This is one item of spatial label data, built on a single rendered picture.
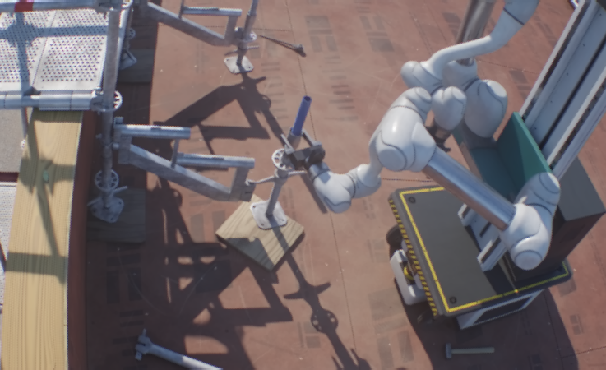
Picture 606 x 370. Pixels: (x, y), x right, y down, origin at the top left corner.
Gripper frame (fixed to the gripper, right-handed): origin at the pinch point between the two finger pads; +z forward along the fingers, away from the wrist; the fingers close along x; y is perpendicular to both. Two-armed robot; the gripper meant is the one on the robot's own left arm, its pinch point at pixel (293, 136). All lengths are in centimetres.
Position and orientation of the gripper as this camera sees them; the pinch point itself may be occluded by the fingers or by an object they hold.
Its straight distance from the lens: 265.1
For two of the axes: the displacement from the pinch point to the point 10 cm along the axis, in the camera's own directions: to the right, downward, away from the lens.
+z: -4.9, -7.4, 4.5
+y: -2.3, 6.1, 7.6
